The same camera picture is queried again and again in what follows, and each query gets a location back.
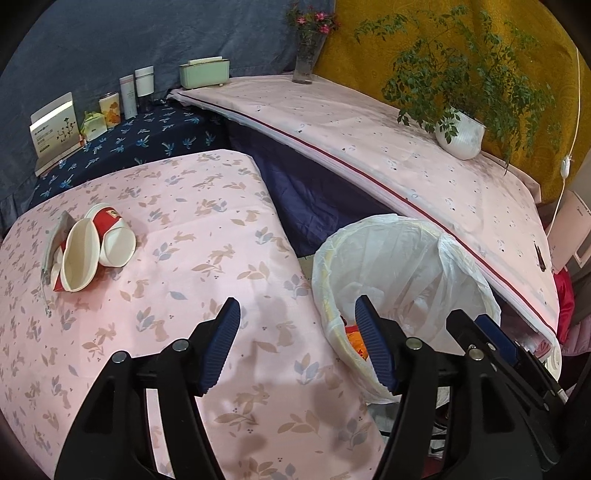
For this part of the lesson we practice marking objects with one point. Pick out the blue grey backdrop cloth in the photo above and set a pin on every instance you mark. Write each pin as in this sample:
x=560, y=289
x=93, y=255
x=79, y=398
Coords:
x=85, y=47

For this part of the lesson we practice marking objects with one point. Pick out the white card box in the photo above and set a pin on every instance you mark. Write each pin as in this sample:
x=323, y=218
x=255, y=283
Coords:
x=54, y=132

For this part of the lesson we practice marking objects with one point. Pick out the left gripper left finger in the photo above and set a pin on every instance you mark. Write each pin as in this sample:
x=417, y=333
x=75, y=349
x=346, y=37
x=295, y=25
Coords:
x=109, y=437

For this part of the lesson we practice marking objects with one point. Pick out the red garment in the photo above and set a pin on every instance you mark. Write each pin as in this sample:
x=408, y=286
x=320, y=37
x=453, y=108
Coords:
x=566, y=299

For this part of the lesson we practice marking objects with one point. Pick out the green plant white pot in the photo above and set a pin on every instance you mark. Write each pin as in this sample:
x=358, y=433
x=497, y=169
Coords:
x=459, y=136

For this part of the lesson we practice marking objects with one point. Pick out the pale pink dotted cloth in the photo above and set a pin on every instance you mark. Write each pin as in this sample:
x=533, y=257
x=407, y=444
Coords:
x=488, y=209

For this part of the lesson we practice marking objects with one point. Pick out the mint green tissue box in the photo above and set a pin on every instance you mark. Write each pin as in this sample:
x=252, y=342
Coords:
x=203, y=72

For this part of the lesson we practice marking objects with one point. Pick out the pink white appliance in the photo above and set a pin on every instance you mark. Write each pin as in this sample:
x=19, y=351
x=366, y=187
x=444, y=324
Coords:
x=569, y=232

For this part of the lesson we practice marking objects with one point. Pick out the white cosmetic tube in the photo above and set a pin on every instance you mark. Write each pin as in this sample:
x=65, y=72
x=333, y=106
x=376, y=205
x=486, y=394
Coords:
x=128, y=99

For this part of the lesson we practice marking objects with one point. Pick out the small green white box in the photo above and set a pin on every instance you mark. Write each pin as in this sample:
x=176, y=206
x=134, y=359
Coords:
x=93, y=126

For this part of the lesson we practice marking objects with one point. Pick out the black clip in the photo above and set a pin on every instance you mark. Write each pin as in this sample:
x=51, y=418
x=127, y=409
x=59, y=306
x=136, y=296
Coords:
x=540, y=258

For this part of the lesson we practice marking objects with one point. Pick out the glass vase pink flowers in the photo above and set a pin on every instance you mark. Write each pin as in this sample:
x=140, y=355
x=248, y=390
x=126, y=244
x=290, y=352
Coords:
x=313, y=26

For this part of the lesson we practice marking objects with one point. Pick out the white lined trash bin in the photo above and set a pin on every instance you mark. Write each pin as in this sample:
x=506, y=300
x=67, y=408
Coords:
x=413, y=272

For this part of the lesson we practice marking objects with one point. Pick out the small orange print box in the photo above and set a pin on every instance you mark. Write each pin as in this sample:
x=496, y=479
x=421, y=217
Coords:
x=110, y=109

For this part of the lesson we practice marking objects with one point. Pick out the grey foil wrapper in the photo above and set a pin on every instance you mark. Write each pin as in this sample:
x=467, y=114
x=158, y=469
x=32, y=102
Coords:
x=55, y=238

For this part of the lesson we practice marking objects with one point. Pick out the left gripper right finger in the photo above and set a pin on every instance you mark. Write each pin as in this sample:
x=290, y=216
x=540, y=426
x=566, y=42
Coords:
x=410, y=368

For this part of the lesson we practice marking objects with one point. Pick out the navy floral cloth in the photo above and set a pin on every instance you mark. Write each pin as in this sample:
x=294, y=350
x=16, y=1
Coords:
x=169, y=129

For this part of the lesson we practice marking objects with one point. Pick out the mustard yellow backdrop cloth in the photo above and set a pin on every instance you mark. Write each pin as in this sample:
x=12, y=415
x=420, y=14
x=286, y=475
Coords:
x=366, y=64

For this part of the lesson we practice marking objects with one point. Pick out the orange plastic snack bag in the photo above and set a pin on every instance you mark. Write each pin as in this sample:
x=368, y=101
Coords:
x=356, y=340

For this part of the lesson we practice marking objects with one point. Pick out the white cosmetic jar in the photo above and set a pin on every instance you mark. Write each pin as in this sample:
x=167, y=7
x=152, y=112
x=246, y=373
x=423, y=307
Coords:
x=144, y=81

